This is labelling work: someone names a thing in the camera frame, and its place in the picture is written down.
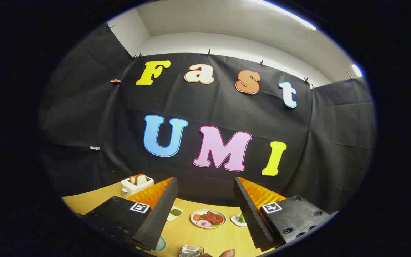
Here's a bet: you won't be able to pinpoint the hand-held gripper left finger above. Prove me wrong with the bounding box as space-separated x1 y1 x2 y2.
79 177 179 251

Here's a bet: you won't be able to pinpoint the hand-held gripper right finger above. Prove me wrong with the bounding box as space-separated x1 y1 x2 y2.
234 177 339 251

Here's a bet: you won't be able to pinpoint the white divided tray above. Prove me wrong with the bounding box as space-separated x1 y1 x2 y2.
166 206 184 222

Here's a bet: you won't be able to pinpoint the white square dish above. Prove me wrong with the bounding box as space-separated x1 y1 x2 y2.
230 213 248 227

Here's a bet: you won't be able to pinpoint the white round food plate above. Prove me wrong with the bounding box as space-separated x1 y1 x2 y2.
190 209 227 229

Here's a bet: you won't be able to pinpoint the brown meat patties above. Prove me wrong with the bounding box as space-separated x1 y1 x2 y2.
201 211 224 225

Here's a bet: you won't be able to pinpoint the white toaster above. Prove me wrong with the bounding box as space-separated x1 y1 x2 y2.
121 174 154 198

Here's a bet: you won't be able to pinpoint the metal wire basket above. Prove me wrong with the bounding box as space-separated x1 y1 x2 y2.
178 245 204 257

